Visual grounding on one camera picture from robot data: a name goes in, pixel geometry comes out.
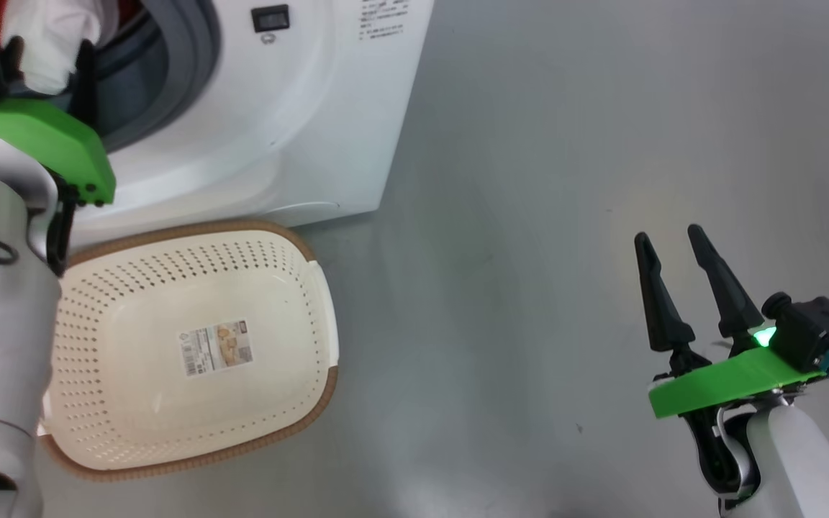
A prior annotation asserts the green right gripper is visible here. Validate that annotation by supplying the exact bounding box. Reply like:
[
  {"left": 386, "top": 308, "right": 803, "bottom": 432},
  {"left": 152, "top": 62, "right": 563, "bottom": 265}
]
[{"left": 633, "top": 224, "right": 826, "bottom": 499}]

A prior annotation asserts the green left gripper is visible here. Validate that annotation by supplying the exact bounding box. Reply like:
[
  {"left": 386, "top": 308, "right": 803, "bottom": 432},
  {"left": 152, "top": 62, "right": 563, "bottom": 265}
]
[{"left": 0, "top": 37, "right": 117, "bottom": 206}]

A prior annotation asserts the white washing machine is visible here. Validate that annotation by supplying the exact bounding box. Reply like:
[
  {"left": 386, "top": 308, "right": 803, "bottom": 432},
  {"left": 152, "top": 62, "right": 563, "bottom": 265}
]
[{"left": 0, "top": 0, "right": 435, "bottom": 249}]

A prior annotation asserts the cream perforated laundry basket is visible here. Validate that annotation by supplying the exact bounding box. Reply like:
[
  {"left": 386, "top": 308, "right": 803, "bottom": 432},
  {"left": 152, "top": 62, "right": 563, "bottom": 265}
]
[{"left": 38, "top": 219, "right": 340, "bottom": 482}]

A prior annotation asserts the paper label sticker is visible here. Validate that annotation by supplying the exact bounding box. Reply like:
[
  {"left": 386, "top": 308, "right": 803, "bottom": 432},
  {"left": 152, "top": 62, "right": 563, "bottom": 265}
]
[{"left": 178, "top": 319, "right": 254, "bottom": 379}]

